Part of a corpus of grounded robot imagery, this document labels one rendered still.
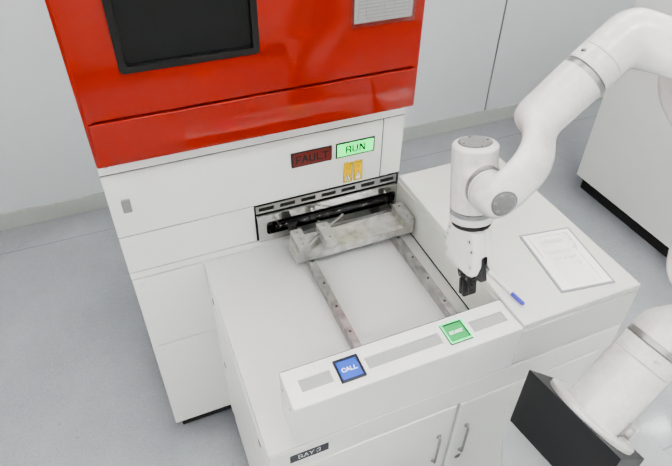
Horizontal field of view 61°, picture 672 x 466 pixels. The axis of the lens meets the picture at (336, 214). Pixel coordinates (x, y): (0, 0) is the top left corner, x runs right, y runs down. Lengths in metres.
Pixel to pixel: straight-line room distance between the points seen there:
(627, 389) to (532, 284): 0.36
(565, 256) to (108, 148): 1.14
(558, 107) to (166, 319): 1.26
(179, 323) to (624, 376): 1.23
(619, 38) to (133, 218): 1.15
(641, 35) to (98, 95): 1.03
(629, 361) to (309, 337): 0.72
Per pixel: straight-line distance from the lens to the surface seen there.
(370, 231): 1.66
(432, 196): 1.67
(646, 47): 1.14
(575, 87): 1.09
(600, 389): 1.26
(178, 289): 1.74
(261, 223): 1.63
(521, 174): 1.00
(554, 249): 1.59
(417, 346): 1.30
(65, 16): 1.24
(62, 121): 3.07
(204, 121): 1.37
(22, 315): 2.91
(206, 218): 1.59
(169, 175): 1.49
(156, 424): 2.37
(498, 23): 3.71
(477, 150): 1.03
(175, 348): 1.93
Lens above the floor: 1.98
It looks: 40 degrees down
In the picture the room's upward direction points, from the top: 1 degrees clockwise
